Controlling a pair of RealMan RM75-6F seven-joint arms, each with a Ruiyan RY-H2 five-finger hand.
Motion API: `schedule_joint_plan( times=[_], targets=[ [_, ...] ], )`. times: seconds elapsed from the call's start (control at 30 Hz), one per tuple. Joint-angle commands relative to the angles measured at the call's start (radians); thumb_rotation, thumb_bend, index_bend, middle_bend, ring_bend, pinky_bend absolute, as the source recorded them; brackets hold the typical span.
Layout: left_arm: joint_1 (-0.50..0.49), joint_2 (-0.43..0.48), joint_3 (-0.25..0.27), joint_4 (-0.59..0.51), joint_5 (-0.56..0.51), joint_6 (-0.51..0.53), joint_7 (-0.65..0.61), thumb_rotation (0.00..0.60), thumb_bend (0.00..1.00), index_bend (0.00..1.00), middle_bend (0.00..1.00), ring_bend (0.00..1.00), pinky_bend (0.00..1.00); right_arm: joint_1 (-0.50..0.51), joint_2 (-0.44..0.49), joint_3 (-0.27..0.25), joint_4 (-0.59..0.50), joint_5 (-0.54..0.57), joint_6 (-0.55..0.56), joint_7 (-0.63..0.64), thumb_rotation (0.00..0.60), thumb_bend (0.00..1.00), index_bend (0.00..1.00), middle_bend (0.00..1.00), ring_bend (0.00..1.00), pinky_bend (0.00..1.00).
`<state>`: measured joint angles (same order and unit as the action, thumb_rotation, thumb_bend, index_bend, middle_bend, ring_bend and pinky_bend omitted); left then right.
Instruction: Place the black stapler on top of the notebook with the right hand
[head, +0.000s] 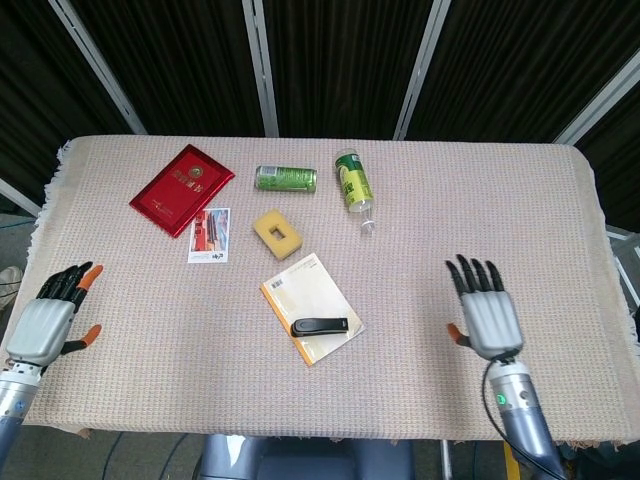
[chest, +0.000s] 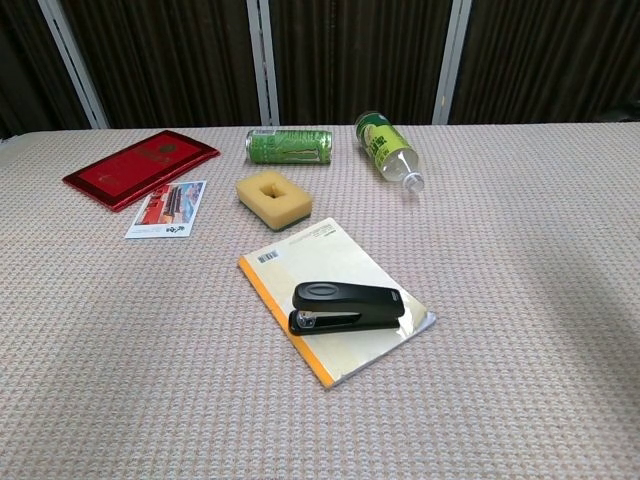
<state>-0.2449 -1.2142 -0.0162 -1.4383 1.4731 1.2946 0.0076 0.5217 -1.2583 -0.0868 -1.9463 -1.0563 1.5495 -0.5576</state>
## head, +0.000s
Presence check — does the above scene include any orange-edged notebook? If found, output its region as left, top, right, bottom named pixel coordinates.
left=259, top=252, right=366, bottom=369

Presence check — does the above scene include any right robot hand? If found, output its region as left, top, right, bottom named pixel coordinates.
left=445, top=253, right=525, bottom=361

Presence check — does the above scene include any grey metal frame post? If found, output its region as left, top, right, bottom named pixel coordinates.
left=242, top=0, right=280, bottom=138
left=0, top=176, right=42, bottom=217
left=48, top=0, right=148, bottom=136
left=553, top=48, right=640, bottom=146
left=392, top=0, right=452, bottom=142

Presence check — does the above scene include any yellow sponge with hole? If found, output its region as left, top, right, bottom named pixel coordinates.
left=252, top=209, right=305, bottom=262

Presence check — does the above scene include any black stapler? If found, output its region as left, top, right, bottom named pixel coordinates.
left=289, top=316, right=350, bottom=338

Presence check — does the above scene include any clear bottle green label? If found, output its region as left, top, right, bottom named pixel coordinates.
left=333, top=147, right=377, bottom=236

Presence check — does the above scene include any dark pleated curtain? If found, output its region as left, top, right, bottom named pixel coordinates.
left=0, top=0, right=640, bottom=231

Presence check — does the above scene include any green drink can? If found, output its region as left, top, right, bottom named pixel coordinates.
left=254, top=165, right=318, bottom=194

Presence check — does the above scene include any red certificate booklet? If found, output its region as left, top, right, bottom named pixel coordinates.
left=128, top=143, right=236, bottom=240

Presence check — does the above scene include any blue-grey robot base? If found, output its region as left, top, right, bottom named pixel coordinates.
left=198, top=432, right=417, bottom=480

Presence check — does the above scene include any beige woven tablecloth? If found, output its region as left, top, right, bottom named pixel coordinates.
left=22, top=134, right=640, bottom=447

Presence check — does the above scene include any picture postcard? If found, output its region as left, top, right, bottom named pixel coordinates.
left=187, top=207, right=232, bottom=264

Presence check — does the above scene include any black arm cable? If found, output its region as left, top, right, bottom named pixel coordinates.
left=480, top=363, right=556, bottom=480

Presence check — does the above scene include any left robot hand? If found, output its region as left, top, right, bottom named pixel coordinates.
left=4, top=261, right=105, bottom=372

